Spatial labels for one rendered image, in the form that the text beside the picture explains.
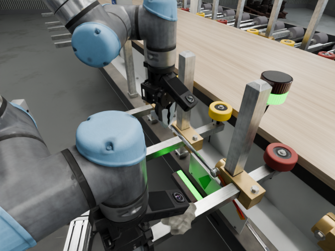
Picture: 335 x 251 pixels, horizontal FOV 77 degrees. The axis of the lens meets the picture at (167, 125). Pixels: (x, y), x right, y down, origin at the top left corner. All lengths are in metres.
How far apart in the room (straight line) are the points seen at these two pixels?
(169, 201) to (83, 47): 0.31
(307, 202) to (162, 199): 0.51
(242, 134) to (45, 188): 0.39
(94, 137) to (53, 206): 0.07
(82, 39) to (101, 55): 0.04
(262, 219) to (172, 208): 0.50
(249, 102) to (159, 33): 0.25
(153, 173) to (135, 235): 1.30
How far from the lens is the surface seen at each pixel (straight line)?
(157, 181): 1.63
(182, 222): 0.50
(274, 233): 0.84
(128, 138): 0.22
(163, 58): 0.53
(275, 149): 0.66
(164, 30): 0.51
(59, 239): 1.32
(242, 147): 0.52
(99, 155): 0.22
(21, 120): 0.34
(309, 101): 0.94
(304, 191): 0.78
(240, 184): 0.58
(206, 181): 0.71
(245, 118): 0.47
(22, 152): 0.28
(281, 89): 0.47
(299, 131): 0.77
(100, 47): 0.39
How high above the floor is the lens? 1.32
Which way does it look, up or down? 39 degrees down
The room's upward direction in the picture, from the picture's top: straight up
